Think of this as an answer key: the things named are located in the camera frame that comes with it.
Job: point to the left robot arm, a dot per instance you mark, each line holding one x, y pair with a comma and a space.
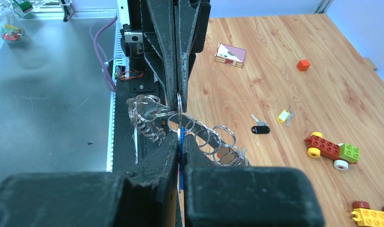
132, 39

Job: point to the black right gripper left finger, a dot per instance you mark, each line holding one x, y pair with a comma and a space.
143, 196

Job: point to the yellow brown toy brick car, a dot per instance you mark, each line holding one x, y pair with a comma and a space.
364, 216

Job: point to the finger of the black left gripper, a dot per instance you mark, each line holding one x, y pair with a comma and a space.
191, 22
159, 36

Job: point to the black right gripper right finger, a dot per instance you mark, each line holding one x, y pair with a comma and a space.
246, 196

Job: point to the red yellow toy brick car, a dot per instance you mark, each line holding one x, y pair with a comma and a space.
343, 154

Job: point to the key with black fob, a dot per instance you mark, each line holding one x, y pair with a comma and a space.
261, 127

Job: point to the red playing card deck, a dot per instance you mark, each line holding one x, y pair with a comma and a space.
230, 55

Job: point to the blue key tag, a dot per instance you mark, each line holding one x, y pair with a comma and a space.
181, 135

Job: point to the clear plastic cup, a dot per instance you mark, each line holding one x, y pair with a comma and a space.
10, 28

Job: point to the small orange cube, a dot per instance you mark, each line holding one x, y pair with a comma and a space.
303, 65

